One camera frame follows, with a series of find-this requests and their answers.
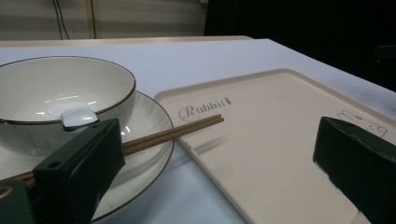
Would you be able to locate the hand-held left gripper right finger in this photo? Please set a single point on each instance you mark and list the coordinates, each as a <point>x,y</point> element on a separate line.
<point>361,158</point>

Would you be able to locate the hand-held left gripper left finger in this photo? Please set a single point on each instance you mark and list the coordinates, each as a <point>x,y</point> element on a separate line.
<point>79,168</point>

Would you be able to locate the white ceramic spoon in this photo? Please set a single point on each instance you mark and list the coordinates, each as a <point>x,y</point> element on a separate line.
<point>79,118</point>

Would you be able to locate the white plate with dark rim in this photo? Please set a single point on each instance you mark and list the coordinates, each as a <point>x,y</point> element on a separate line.
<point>146,124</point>

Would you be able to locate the white bowl with dark rim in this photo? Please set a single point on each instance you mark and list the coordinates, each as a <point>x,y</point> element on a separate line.
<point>71,87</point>

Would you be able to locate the beige plastic tray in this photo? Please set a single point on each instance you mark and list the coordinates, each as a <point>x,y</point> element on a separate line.
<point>264,149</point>

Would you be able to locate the brown wooden chopstick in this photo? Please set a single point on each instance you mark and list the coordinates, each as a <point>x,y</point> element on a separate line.
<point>177,133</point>
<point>174,127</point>

